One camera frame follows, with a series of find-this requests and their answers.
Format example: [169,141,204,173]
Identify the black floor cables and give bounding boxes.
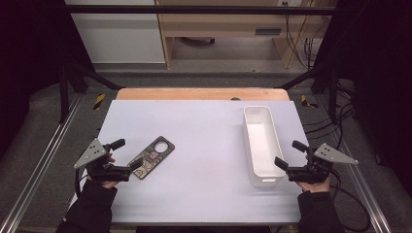
[303,80,358,150]

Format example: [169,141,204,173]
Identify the black horizontal frame bar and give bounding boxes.
[63,4,339,16]

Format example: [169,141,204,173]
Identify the black frame strut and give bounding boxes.
[274,63,340,124]
[58,61,126,124]

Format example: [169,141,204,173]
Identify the black object under desk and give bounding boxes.
[179,36,216,47]

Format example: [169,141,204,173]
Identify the hanging cable bundle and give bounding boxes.
[284,14,325,70]

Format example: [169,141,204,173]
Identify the light wooden desk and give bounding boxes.
[154,0,338,70]

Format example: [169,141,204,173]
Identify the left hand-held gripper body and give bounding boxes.
[73,138,133,183]

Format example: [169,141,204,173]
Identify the right hand-held gripper cable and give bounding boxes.
[329,168,372,233]

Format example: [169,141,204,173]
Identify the person's left hand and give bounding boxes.
[98,180,121,190]

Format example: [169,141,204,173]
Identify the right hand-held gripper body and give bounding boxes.
[286,143,360,185]

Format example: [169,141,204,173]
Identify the white table cover board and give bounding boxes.
[66,99,313,225]

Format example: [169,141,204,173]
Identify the hand-held gripper cable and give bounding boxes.
[329,168,372,233]
[74,167,89,196]

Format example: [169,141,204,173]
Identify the white plastic bin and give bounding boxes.
[242,105,288,188]

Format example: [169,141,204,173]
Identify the black curtain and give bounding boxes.
[314,0,412,197]
[0,0,95,159]

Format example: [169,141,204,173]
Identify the person's right hand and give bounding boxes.
[295,174,332,194]

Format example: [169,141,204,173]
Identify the white cabinet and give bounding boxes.
[63,0,167,64]

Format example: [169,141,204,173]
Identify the left hand-held gripper cable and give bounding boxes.
[74,167,89,196]

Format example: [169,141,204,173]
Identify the aluminium rail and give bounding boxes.
[315,95,394,233]
[0,93,84,233]

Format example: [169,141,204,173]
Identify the wooden table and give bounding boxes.
[116,87,291,102]

